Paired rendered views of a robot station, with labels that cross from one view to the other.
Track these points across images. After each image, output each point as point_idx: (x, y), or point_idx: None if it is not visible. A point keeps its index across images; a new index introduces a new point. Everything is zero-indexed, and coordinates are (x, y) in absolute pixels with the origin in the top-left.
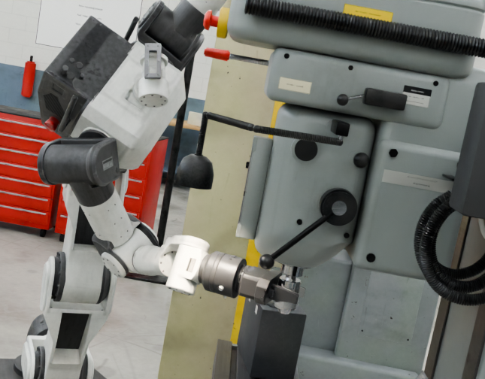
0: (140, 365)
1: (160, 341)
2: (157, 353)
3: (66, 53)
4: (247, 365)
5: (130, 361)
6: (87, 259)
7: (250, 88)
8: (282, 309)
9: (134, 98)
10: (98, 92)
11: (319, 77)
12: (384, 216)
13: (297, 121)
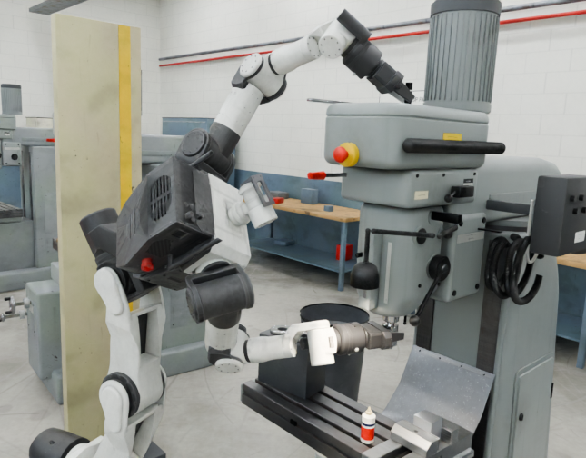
0: (5, 433)
1: None
2: (7, 414)
3: (179, 199)
4: (295, 392)
5: None
6: (150, 369)
7: (98, 165)
8: (393, 346)
9: (233, 223)
10: (213, 226)
11: (431, 185)
12: (458, 264)
13: (414, 218)
